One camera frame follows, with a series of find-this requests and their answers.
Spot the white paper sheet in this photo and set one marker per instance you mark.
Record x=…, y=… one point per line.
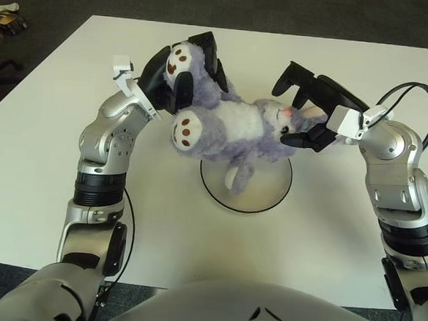
x=0, y=9

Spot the purple plush bunny doll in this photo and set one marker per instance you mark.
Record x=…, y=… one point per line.
x=223, y=128

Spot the white plate with black rim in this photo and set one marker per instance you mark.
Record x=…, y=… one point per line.
x=263, y=186

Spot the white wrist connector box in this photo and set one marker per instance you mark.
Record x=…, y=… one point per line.
x=121, y=66
x=345, y=120

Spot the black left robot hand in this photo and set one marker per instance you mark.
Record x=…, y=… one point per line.
x=155, y=75

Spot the grey robot torso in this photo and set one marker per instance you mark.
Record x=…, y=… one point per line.
x=225, y=308

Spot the brown box on floor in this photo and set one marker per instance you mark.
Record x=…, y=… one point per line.
x=8, y=23

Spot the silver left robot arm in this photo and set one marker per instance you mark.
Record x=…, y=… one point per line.
x=104, y=149

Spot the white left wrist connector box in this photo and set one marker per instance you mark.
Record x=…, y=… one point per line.
x=121, y=66

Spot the white right wrist connector box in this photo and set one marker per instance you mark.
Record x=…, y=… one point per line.
x=345, y=120

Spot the black chair base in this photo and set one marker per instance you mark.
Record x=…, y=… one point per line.
x=5, y=67

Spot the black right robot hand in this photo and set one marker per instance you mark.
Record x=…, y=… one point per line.
x=336, y=93

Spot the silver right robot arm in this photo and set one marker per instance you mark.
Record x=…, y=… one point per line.
x=397, y=166

